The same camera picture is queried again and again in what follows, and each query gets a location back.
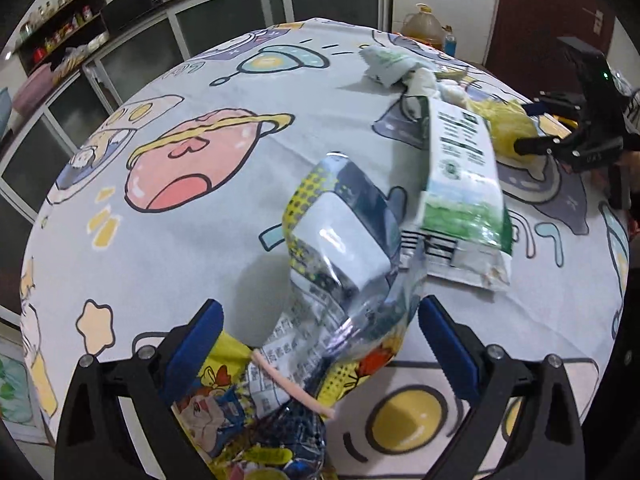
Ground colourful cartoon snack bag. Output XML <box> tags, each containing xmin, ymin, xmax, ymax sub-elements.
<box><xmin>174</xmin><ymin>153</ymin><xmax>416</xmax><ymax>479</ymax></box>

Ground white green small packet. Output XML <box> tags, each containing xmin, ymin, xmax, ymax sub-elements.
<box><xmin>359</xmin><ymin>46</ymin><xmax>423</xmax><ymax>88</ymax></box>

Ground black microwave oven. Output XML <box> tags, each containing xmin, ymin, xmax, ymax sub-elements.
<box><xmin>101</xmin><ymin>0</ymin><xmax>164</xmax><ymax>34</ymax></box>

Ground large cooking oil jug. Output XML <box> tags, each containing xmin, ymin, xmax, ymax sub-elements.
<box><xmin>400</xmin><ymin>3</ymin><xmax>444</xmax><ymax>50</ymax></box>

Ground kitchen counter cabinets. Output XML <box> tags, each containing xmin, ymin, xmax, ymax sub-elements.
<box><xmin>1</xmin><ymin>0</ymin><xmax>394</xmax><ymax>312</ymax></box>

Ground pink plastic basin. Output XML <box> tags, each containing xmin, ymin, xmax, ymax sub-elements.
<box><xmin>12</xmin><ymin>63</ymin><xmax>54</xmax><ymax>117</ymax></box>

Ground cartoon print tablecloth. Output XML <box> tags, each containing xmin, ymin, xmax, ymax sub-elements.
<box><xmin>20</xmin><ymin>18</ymin><xmax>630</xmax><ymax>479</ymax></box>

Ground green white milk powder bag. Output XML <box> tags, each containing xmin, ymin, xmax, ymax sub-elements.
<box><xmin>401</xmin><ymin>96</ymin><xmax>512</xmax><ymax>292</ymax></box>

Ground small blue water bottle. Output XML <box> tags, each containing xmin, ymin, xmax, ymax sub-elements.
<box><xmin>442</xmin><ymin>25</ymin><xmax>457</xmax><ymax>58</ymax></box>

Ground yellow plastic bag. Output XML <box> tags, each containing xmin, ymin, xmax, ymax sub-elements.
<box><xmin>468</xmin><ymin>100</ymin><xmax>538</xmax><ymax>164</ymax></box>

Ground white knotted tissue bundle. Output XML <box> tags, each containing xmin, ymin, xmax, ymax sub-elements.
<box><xmin>404</xmin><ymin>67</ymin><xmax>468</xmax><ymax>108</ymax></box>

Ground dark red wooden door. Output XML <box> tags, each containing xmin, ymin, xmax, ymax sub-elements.
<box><xmin>485</xmin><ymin>0</ymin><xmax>615</xmax><ymax>99</ymax></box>

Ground black spice shelf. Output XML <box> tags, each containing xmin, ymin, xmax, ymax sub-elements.
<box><xmin>13</xmin><ymin>0</ymin><xmax>106</xmax><ymax>75</ymax></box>

